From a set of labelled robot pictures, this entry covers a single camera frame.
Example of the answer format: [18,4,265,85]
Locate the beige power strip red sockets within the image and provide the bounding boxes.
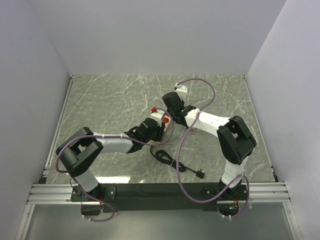
[162,113,172,133]

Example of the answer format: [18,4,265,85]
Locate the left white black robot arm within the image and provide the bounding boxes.
[56,117,166,201]

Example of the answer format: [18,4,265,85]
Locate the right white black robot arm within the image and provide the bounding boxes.
[162,91,257,203]

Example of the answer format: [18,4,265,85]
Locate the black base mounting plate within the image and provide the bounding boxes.
[70,183,248,216]

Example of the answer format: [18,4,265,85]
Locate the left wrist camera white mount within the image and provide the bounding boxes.
[150,107,166,126]

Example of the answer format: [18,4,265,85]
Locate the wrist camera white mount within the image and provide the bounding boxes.
[174,83,188,101]
[150,107,166,126]

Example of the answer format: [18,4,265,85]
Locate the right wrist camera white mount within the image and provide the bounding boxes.
[174,83,188,101]

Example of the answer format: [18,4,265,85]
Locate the black power strip cord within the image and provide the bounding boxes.
[149,147,207,179]

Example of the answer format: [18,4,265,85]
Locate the aluminium extrusion rail front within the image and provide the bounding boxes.
[27,180,291,204]

